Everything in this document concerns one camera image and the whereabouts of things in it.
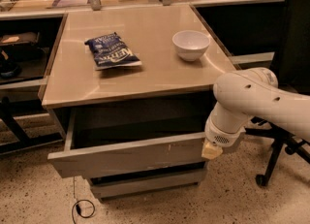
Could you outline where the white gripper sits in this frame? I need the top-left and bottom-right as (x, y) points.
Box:
(201, 114), (246, 160)

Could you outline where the grey top drawer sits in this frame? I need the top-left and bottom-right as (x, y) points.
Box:
(48, 109), (204, 178)

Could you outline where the grey drawer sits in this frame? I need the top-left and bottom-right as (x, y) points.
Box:
(88, 161), (206, 201)
(48, 109), (204, 178)

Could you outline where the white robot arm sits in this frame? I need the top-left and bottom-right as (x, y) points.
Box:
(201, 67), (310, 160)

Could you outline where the grey lower drawer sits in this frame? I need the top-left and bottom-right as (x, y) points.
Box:
(88, 161), (206, 201)

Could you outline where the wooden drawer cabinet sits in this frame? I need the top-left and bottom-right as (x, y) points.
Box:
(42, 5), (233, 201)

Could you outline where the white bowl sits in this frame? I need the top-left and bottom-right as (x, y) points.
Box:
(172, 30), (210, 61)

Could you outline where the black office chair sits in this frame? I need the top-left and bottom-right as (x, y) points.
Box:
(246, 0), (310, 186)

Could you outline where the blue chip bag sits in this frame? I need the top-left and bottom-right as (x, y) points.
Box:
(84, 32), (141, 70)

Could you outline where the black floor cable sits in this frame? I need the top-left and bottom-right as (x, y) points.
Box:
(71, 176), (97, 224)

